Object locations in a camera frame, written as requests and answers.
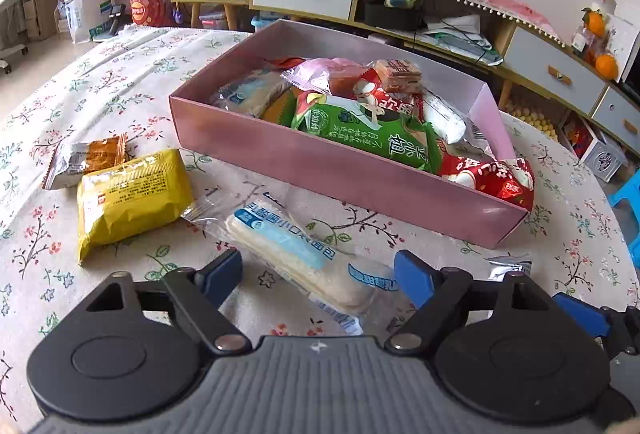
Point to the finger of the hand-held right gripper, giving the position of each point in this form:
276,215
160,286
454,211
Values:
580,314

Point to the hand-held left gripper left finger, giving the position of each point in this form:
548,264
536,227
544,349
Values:
222,276

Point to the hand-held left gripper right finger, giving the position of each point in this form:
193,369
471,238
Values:
415,276

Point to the pink cardboard box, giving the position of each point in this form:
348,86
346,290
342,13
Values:
350,184

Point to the red white snack packet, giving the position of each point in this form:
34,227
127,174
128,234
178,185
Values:
500,179

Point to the green snack packet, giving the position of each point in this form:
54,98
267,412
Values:
365,133

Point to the silver snack packet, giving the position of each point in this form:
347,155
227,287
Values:
510,264

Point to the blue plastic stool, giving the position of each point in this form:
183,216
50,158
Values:
627,214

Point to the yellow snack packet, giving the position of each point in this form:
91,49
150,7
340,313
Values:
130,199

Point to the red cartoon snack packet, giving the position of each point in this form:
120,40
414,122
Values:
385,96

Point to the orange cracker packet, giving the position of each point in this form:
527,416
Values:
75,161

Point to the brown wafer packet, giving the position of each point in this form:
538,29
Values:
397,74

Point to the pink bread bag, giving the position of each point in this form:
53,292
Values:
325,73

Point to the floral tablecloth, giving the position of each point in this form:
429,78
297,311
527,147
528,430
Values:
100,88

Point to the pile of papers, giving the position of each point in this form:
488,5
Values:
455,36

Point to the orange fruit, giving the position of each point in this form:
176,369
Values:
606,66
595,22

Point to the low wooden tv stand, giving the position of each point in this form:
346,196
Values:
545,63

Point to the black box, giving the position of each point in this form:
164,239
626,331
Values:
392,13

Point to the black remote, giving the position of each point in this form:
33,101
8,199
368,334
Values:
117,18

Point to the white shopping bag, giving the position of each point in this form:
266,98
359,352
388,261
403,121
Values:
87,16

